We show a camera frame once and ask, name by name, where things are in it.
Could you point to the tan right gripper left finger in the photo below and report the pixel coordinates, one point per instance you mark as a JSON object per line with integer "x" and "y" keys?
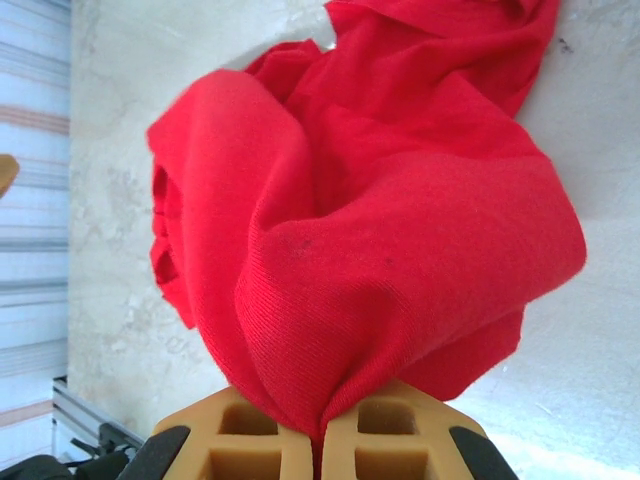
{"x": 240, "y": 455}

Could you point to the aluminium mounting rail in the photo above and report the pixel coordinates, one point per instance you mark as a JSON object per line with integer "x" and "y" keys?
{"x": 85, "y": 405}

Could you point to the red t-shirt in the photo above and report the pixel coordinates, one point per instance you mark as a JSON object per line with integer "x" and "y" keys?
{"x": 375, "y": 225}

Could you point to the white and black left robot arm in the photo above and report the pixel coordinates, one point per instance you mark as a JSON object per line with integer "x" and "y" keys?
{"x": 30, "y": 470}

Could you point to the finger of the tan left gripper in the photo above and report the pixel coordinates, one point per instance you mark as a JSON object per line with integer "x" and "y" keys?
{"x": 7, "y": 175}

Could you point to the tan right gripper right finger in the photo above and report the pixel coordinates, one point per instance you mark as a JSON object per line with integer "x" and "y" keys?
{"x": 390, "y": 450}

